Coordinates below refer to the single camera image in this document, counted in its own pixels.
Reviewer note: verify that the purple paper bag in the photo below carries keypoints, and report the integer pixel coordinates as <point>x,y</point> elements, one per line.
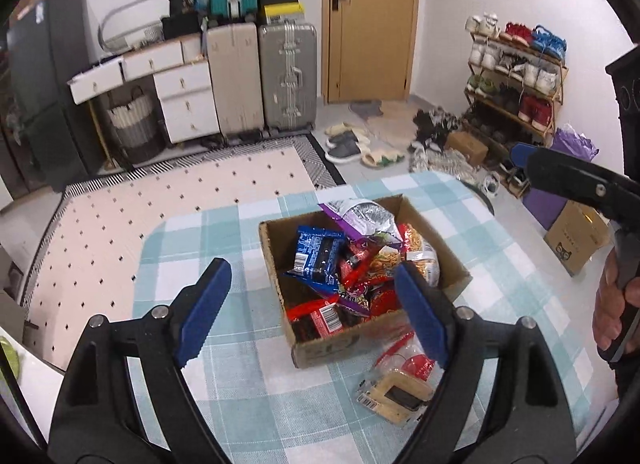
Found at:
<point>575,143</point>

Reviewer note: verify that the beige suitcase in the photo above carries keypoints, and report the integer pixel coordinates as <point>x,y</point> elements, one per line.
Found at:
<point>235,78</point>

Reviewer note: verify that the small cardboard box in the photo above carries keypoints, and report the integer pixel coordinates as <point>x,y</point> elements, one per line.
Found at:
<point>467,147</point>

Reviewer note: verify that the clear cracker packet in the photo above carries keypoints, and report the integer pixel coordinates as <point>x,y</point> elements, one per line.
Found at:
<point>395,396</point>

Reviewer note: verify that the printed cardboard shipping box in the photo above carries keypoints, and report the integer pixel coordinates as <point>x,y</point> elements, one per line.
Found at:
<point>575,241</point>

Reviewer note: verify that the green item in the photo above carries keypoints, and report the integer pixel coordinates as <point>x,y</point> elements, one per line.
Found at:
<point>9,356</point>

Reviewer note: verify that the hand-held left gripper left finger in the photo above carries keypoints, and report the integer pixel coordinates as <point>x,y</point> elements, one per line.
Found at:
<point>205,314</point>

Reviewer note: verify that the silver suitcase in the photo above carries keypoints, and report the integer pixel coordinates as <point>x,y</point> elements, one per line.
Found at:
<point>287,76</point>

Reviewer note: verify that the grey doormat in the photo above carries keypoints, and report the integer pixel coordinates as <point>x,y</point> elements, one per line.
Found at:
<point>365,108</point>

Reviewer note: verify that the fluffy beige mat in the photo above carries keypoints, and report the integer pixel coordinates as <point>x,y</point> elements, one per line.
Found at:
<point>397,126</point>

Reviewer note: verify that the pair of beige slippers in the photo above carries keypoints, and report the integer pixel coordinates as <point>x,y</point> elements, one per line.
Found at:
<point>345,129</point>

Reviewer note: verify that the pair of green white slippers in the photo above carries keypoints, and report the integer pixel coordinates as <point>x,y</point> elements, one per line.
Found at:
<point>382,157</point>

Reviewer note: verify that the teal checkered tablecloth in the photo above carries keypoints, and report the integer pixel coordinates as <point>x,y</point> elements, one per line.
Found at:
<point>210,244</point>

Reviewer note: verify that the red clear snack packet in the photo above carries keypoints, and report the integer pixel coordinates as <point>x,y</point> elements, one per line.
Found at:
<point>410,361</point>

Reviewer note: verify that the brown cardboard box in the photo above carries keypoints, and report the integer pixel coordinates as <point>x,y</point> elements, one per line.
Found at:
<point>325,351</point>

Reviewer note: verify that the cream dotted rug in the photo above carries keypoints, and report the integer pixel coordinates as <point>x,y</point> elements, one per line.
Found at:
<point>150,204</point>

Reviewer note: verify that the yellow black shoe box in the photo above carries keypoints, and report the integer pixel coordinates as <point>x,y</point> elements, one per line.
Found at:
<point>283,12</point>

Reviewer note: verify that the purple white snack packet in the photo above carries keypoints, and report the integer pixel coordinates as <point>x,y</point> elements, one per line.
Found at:
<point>365,216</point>

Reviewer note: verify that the orange red snack packet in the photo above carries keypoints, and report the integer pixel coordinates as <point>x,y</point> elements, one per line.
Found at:
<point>387,301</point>

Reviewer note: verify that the black refrigerator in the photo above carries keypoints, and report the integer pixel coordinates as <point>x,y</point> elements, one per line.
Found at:
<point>50,93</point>

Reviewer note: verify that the pile of shoes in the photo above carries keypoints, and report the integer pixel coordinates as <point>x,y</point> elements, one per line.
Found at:
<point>440,153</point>

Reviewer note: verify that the person's right hand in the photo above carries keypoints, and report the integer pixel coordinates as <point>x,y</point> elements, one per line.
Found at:
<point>607,304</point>

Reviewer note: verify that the striped laundry basket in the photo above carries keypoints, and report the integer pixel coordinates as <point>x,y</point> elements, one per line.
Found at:
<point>132,123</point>

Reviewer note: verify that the white orange noodle packet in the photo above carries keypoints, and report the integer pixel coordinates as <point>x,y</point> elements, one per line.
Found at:
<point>420,254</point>

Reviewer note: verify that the oval table mirror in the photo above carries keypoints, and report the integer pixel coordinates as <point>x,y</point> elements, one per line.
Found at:
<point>125,13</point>

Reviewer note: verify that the assorted sneakers group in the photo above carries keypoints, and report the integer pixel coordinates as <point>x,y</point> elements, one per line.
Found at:
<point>520,71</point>

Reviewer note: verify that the red black snack packet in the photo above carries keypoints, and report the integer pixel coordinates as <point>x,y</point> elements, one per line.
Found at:
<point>360,264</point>
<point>320,319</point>

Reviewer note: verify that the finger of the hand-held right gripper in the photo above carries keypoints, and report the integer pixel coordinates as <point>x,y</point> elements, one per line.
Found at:
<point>521,153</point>
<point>565,176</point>

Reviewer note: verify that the black storage box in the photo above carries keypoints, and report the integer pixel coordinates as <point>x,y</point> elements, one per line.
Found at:
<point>181,26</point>

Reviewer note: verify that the small purple foil snack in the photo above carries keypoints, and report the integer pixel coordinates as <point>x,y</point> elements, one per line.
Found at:
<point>352,300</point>

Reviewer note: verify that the wooden door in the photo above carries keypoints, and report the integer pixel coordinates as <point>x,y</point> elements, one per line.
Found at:
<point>375,18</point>

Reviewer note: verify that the blue snack packet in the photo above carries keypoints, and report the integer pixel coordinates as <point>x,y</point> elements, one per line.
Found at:
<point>315,254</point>

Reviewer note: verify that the wooden shoe rack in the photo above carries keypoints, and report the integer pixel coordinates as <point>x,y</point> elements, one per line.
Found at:
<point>515,116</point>

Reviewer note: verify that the purple box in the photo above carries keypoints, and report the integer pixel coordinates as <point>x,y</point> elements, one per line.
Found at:
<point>545,209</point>

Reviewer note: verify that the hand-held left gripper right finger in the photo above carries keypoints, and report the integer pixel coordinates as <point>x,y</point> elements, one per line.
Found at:
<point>422,314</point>

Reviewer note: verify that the person's right forearm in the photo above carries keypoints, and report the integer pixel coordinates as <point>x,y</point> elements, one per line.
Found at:
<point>630,379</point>

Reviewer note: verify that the white desk with drawers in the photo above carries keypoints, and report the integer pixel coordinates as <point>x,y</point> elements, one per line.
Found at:
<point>185,93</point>

